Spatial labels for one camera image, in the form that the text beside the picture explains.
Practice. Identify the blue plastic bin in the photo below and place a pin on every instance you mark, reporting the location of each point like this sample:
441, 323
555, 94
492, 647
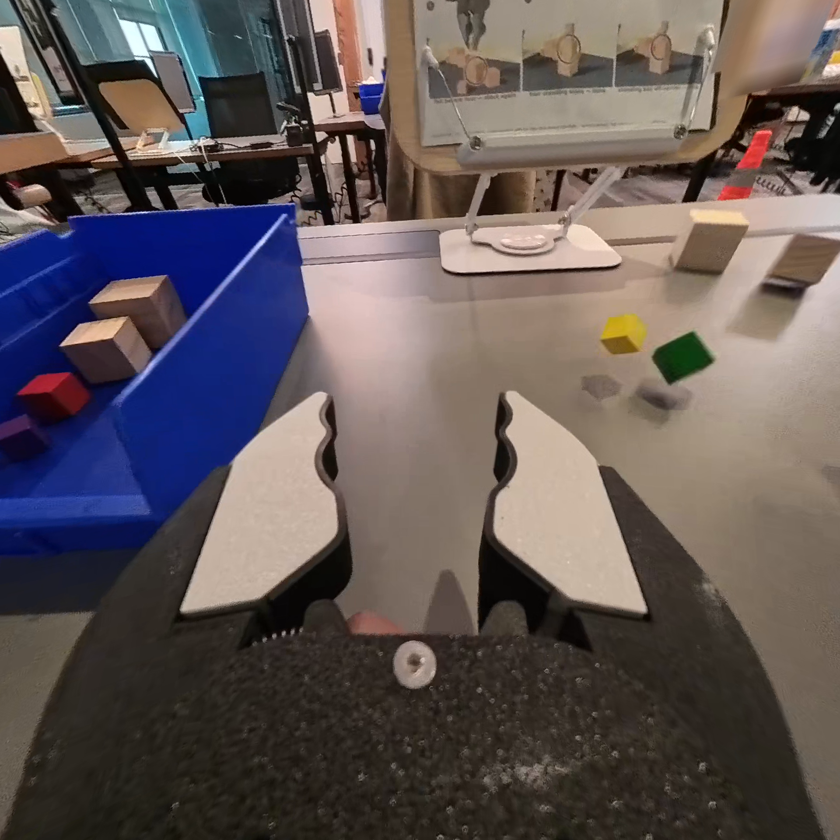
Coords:
210, 394

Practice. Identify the black office chair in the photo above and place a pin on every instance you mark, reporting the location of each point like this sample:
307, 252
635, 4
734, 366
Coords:
243, 111

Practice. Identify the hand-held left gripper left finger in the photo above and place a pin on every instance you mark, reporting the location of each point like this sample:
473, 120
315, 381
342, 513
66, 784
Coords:
269, 518

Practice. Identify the small document stand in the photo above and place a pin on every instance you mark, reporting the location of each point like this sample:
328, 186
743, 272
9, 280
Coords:
138, 105

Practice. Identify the yellow wooden cube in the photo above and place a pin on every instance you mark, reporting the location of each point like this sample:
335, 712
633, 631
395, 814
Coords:
623, 334

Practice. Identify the wooden office desk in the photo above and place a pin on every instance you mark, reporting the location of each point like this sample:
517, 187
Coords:
249, 152

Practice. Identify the medium pale wooden cube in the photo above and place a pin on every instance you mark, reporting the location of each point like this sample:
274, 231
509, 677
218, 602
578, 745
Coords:
807, 259

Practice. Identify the large pale wooden cube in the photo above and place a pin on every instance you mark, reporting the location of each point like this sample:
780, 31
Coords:
709, 243

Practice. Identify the instruction sheet on stand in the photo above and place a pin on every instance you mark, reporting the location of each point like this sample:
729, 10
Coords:
400, 131

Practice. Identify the red wooden cube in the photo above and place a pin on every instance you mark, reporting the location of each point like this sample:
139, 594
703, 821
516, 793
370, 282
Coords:
52, 397

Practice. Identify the orange traffic cone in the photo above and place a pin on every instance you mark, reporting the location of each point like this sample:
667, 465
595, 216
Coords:
745, 170

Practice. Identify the natural wooden cube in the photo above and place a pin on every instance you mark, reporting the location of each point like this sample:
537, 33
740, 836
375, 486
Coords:
105, 351
141, 308

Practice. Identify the white document stand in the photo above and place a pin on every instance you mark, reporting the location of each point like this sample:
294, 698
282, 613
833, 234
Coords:
590, 253

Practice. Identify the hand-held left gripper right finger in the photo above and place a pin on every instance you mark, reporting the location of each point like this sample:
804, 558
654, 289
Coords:
564, 525

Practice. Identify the green wooden cube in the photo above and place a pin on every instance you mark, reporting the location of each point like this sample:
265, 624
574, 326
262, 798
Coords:
682, 358

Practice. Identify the purple wooden cube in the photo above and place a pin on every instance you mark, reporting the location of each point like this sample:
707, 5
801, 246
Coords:
23, 438

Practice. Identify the printed instruction sheet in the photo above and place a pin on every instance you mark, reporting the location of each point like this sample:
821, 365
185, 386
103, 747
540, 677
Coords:
564, 98

